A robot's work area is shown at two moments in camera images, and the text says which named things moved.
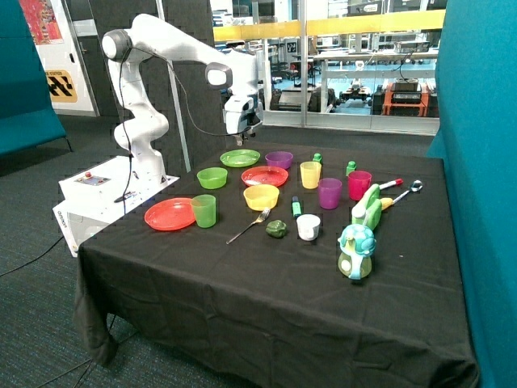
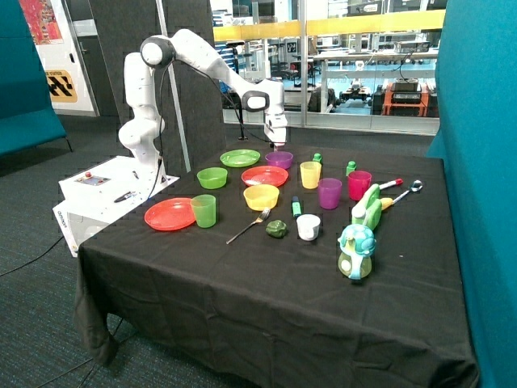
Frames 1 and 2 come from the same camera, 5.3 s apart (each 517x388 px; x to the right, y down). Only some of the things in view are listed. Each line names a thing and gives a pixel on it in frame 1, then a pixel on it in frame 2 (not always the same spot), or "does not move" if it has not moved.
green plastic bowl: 212,178 does not move
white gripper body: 241,115 to 275,124
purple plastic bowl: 279,158 does not move
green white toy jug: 367,211 does not move
